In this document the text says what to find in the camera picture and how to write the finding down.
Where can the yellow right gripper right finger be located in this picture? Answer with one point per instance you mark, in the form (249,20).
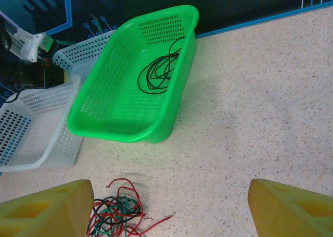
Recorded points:
(291,211)

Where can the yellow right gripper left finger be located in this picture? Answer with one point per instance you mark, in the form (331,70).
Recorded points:
(39,211)

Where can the white basket square holes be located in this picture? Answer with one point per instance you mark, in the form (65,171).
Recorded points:
(33,132)

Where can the white basket round holes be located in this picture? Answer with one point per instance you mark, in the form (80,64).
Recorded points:
(83,52)

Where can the green plastic basket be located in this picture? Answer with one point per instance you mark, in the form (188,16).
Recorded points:
(119,99)

